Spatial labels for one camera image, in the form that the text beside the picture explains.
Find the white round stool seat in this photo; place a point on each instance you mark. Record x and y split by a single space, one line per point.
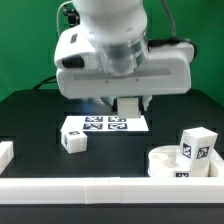
164 162

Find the white front fence rail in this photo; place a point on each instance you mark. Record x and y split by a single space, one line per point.
111 190

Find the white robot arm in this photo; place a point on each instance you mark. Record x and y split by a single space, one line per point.
111 16

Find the white left fence block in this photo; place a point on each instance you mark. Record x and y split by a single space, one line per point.
6 154

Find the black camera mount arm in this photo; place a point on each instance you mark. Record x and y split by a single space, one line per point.
72 16

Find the white sheet with tags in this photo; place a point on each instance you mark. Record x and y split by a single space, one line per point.
104 123

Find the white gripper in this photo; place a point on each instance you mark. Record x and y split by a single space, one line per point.
90 66

